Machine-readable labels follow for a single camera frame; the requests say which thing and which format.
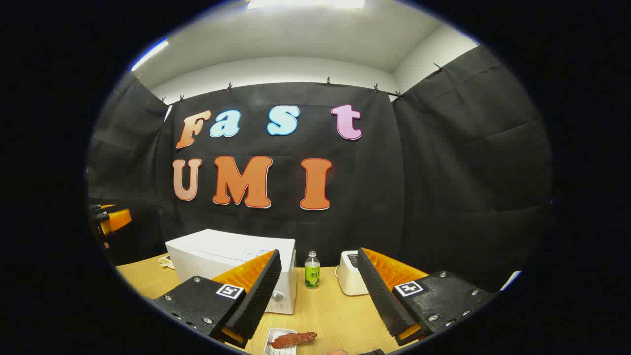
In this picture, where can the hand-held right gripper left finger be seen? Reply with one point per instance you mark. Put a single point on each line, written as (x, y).
(256, 296)

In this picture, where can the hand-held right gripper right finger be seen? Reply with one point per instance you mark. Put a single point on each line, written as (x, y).
(382, 296)

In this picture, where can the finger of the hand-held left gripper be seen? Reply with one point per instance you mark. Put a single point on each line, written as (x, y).
(117, 220)

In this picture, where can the reddish brown meat strip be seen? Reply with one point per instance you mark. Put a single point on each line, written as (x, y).
(291, 339)

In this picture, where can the white microwave oven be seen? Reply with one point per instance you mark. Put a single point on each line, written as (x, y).
(217, 251)

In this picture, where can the white toaster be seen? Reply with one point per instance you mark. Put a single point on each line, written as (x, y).
(348, 278)

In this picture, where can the white ribbed plastic tray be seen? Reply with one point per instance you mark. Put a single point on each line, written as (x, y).
(274, 336)

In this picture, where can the green label drink bottle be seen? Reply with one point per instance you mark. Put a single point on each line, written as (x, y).
(312, 276)

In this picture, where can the long ceiling light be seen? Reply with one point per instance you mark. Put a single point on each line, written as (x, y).
(149, 54)
(305, 3)

